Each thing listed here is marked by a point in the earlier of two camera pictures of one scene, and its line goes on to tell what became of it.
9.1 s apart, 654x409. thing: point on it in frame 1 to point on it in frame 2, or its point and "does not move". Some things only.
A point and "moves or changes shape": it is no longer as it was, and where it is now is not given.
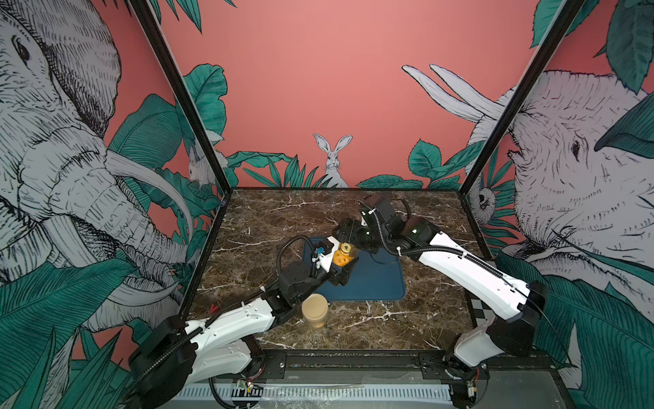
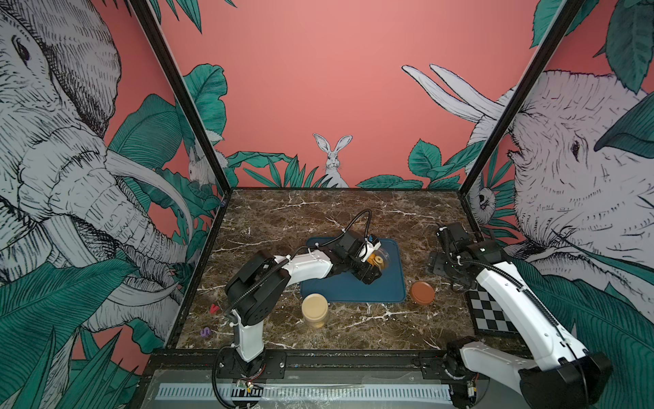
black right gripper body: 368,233 to 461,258
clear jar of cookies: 345,254 moves or changes shape
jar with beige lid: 314,308 does not move
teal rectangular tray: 375,277 does not move
